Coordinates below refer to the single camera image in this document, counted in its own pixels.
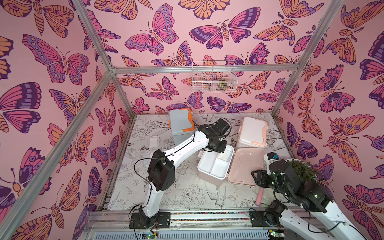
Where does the white divided tray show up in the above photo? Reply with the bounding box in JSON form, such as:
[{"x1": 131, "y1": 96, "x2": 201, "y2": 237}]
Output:
[{"x1": 198, "y1": 145, "x2": 235, "y2": 183}]

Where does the white and peach first aid box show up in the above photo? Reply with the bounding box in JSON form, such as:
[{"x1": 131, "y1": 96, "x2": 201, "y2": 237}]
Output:
[{"x1": 236, "y1": 117, "x2": 268, "y2": 148}]

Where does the pink first aid box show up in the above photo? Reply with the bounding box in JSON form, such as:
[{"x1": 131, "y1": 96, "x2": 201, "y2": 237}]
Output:
[{"x1": 208, "y1": 148, "x2": 266, "y2": 187}]

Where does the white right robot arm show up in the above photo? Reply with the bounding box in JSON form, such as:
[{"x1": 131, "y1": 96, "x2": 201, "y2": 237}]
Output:
[{"x1": 251, "y1": 159, "x2": 365, "y2": 240}]

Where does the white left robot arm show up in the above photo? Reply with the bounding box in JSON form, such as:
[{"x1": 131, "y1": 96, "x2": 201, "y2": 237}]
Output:
[{"x1": 139, "y1": 118, "x2": 231, "y2": 220}]

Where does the grey and orange first aid box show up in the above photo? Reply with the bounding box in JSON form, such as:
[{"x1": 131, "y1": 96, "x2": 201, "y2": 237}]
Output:
[{"x1": 169, "y1": 108, "x2": 195, "y2": 146}]

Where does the potted green plant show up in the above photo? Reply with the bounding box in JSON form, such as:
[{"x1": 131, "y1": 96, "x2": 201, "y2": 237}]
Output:
[{"x1": 287, "y1": 159, "x2": 318, "y2": 183}]

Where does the purple and pink brush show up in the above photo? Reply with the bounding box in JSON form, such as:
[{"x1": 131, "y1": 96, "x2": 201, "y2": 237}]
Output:
[{"x1": 255, "y1": 188, "x2": 264, "y2": 207}]

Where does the white wire basket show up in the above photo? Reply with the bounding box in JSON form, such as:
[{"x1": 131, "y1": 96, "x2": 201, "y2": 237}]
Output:
[{"x1": 191, "y1": 61, "x2": 238, "y2": 94}]

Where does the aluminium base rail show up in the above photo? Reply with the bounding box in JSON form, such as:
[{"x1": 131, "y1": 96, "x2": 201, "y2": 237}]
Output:
[{"x1": 80, "y1": 209, "x2": 340, "y2": 240}]

